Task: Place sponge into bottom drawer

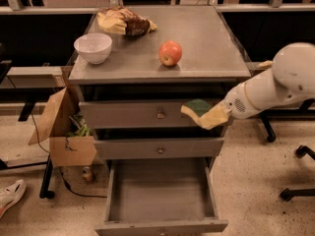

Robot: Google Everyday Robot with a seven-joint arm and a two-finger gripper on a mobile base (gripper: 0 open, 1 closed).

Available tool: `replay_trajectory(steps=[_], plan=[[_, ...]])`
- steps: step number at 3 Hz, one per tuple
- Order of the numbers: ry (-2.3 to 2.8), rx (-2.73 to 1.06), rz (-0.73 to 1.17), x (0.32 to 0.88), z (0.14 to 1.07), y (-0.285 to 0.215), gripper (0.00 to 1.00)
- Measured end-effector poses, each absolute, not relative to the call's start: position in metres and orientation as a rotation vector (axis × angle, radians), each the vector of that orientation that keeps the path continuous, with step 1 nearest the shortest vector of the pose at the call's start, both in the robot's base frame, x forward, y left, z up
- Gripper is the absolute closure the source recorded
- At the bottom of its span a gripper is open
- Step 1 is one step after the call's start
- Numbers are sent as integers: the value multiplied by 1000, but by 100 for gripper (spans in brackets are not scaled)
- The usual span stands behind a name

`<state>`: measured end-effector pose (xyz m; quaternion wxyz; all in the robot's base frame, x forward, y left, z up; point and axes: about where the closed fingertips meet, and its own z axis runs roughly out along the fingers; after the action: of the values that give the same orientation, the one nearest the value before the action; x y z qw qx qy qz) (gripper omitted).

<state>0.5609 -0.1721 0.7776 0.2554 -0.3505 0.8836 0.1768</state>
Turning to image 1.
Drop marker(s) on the green items in box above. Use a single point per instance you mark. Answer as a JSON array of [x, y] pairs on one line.
[[79, 127]]

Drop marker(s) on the grey open bottom drawer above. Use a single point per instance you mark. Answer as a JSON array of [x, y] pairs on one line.
[[160, 197]]

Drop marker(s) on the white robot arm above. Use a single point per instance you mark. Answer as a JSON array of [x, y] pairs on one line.
[[291, 79]]

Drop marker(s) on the black table leg right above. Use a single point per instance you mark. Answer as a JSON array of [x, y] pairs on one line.
[[271, 136]]

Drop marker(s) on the black table leg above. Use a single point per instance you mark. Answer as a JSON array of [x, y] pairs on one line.
[[45, 192], [271, 136]]

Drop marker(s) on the white ceramic bowl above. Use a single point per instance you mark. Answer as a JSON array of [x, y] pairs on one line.
[[94, 47]]

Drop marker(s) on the cardboard box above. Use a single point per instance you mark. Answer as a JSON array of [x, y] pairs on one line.
[[54, 123]]

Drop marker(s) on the grey middle drawer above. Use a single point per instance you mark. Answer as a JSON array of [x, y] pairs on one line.
[[158, 148]]

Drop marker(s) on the green yellow sponge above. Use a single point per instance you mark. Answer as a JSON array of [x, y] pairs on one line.
[[195, 109]]

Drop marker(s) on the black table leg left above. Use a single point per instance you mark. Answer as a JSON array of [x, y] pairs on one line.
[[45, 192]]

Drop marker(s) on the white sneaker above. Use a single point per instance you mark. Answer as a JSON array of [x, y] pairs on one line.
[[10, 195]]

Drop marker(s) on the small yellow foam scrap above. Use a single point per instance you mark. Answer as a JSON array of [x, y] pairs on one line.
[[265, 64]]

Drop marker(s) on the crumpled chip bag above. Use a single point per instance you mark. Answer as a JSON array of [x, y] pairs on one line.
[[123, 21]]

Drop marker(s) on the red apple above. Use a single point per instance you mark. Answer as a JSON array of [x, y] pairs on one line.
[[170, 53]]

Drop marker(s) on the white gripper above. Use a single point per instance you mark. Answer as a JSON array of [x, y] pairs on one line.
[[235, 102]]

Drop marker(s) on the grey drawer cabinet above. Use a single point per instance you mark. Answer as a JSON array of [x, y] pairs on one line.
[[210, 65]]

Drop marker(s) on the grey top drawer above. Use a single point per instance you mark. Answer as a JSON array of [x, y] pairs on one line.
[[137, 114]]

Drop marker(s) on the small can on floor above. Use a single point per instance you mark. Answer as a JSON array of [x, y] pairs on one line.
[[88, 175]]

